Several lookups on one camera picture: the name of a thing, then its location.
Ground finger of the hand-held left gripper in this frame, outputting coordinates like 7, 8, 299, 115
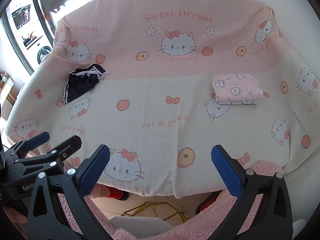
14, 135, 82, 174
5, 131, 50, 158

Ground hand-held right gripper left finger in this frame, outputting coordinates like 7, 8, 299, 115
26, 144, 118, 240

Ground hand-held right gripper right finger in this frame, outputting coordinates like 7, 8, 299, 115
211, 144, 293, 240

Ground navy shorts with white stripes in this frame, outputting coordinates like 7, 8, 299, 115
60, 64, 112, 105

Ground person's left hand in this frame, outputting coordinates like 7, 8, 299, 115
3, 204, 28, 235

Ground red slipper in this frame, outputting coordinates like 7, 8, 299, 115
196, 191, 222, 214
104, 187, 129, 201

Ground wooden cabinet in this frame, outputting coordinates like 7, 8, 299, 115
0, 76, 16, 120

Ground pink fluffy robe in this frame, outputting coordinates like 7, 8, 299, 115
57, 161, 285, 240

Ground folded pink printed garment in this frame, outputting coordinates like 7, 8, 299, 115
212, 72, 264, 105

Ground washing machine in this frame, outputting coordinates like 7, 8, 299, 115
37, 44, 52, 65

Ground pink cat print blanket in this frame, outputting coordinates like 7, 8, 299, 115
5, 0, 320, 200

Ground black built-in oven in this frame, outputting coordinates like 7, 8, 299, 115
11, 4, 32, 30

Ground gold wire frame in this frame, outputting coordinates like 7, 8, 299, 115
122, 201, 187, 222

